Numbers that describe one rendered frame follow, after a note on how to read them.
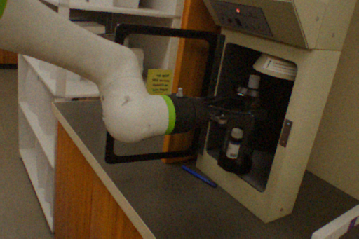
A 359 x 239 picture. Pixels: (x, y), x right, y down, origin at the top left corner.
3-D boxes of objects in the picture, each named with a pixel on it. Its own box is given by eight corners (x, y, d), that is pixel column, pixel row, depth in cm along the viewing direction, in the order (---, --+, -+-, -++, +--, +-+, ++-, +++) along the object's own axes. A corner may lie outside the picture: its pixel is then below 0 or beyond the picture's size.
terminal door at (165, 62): (195, 155, 109) (219, 32, 96) (104, 165, 95) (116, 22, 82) (194, 154, 110) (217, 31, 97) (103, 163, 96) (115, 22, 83)
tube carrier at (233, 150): (235, 151, 103) (252, 85, 96) (261, 167, 95) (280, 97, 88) (208, 155, 97) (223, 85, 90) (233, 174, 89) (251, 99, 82)
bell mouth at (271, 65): (280, 65, 104) (284, 48, 103) (329, 81, 91) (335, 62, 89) (239, 64, 94) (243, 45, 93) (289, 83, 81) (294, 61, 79)
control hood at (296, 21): (221, 25, 98) (228, -11, 95) (315, 49, 73) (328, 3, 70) (189, 22, 91) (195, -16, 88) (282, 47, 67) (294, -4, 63)
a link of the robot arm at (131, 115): (104, 155, 70) (121, 131, 62) (91, 104, 75) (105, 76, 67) (161, 146, 78) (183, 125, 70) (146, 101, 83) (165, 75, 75)
